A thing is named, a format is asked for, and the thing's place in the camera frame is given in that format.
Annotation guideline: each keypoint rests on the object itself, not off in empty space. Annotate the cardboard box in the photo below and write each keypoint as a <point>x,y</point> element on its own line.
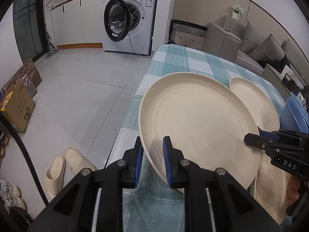
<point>17,106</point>

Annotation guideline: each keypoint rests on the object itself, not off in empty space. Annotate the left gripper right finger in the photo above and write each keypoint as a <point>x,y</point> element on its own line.
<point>214,200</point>

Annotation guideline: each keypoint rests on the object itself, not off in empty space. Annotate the grey cabinet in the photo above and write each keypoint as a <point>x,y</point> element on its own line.
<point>272,76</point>

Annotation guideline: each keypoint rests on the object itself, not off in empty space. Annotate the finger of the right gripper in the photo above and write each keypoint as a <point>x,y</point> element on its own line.
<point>287,137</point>
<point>267,141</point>

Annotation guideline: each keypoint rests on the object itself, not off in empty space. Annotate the teal checked tablecloth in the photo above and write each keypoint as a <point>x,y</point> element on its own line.
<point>152,205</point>

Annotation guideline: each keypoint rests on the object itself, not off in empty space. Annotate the white washing machine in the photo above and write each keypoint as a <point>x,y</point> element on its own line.
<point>128,25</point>

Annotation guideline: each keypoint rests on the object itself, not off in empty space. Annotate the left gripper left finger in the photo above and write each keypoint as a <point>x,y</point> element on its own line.
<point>93,194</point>

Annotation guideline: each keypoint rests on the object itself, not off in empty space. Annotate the grey sofa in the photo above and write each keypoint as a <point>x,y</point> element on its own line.
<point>234,41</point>

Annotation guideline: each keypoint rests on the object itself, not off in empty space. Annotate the large blue bowl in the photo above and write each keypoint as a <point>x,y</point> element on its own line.
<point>288,120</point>

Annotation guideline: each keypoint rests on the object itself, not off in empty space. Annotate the large beige plate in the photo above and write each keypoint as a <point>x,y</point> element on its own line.
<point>204,119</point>

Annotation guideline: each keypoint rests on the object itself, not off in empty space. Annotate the beige slippers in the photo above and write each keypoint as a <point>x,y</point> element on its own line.
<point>73,160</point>

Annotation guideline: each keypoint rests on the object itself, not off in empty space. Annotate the wall power strip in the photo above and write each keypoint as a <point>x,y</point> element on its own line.
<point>236,12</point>

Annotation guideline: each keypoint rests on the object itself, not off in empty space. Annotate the grey cushion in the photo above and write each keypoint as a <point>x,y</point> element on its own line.
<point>269,50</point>

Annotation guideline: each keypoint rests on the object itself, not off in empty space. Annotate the black box with cables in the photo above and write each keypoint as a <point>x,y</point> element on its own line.
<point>291,78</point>

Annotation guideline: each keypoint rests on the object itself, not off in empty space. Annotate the right hand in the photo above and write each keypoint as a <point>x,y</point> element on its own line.
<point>292,192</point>

